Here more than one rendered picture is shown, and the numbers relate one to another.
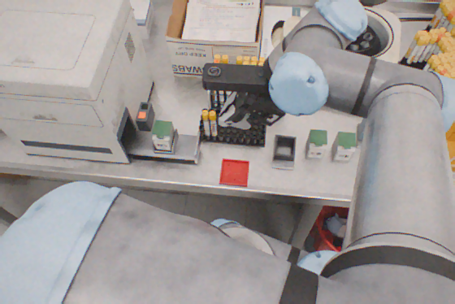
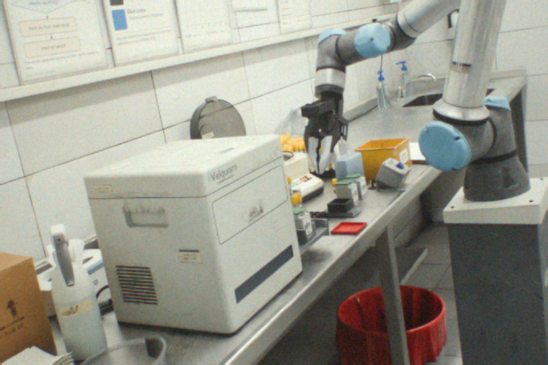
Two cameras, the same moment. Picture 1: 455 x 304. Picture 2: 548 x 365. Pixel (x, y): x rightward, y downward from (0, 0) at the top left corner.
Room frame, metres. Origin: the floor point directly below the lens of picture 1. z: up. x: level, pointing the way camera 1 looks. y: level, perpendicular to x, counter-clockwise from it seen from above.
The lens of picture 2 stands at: (0.00, 1.41, 1.38)
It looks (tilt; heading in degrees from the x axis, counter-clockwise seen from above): 13 degrees down; 292
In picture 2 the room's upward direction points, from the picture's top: 10 degrees counter-clockwise
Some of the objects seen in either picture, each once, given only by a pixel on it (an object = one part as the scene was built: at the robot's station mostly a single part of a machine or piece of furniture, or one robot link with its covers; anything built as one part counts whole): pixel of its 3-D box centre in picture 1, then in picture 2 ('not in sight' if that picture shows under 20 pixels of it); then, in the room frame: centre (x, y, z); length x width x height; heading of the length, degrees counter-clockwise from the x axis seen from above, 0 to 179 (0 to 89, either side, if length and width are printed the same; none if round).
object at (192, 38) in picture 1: (219, 24); not in sight; (0.84, 0.01, 0.95); 0.29 x 0.25 x 0.15; 171
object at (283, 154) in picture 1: (284, 149); (341, 207); (0.45, -0.14, 0.89); 0.09 x 0.05 x 0.04; 169
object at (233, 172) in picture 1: (234, 172); (348, 227); (0.41, -0.02, 0.88); 0.07 x 0.07 x 0.01; 81
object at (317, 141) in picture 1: (316, 145); (346, 193); (0.46, -0.22, 0.91); 0.05 x 0.04 x 0.07; 171
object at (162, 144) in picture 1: (164, 136); (298, 225); (0.47, 0.15, 0.95); 0.05 x 0.04 x 0.06; 171
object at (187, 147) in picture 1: (157, 142); (295, 239); (0.48, 0.17, 0.92); 0.21 x 0.07 x 0.05; 81
